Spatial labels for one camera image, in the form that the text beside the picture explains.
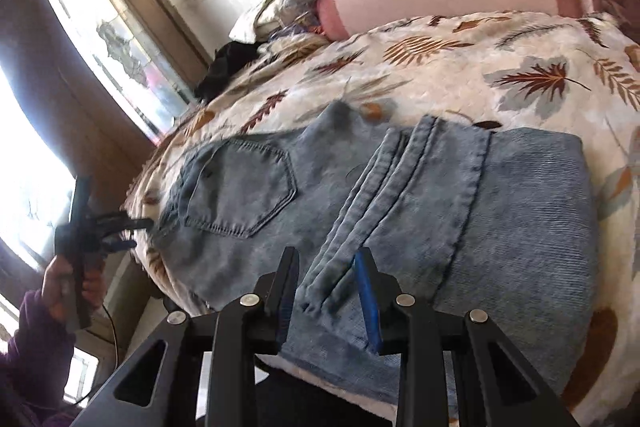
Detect black cable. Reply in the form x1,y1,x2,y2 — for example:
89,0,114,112
82,302,121,403

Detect window with wooden frame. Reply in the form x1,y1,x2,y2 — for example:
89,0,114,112
42,0,201,145

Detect person's left forearm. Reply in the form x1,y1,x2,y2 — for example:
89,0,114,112
0,289,78,427

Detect light blue denim pants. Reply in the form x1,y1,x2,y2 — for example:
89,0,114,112
150,99,601,413

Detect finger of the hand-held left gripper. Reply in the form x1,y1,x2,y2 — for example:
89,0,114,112
101,236,137,254
99,217,153,235

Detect person's black trousers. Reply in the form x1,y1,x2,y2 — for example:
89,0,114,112
255,367,401,427

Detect leaf printed cream blanket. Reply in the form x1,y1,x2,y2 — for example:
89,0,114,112
122,9,640,427

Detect person's left hand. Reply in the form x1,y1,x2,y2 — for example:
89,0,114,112
41,253,103,318

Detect black cloth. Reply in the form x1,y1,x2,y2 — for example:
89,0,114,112
194,41,261,100

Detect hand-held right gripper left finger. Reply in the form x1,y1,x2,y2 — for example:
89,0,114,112
72,247,301,427

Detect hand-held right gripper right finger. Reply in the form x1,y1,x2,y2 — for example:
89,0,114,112
352,248,581,427

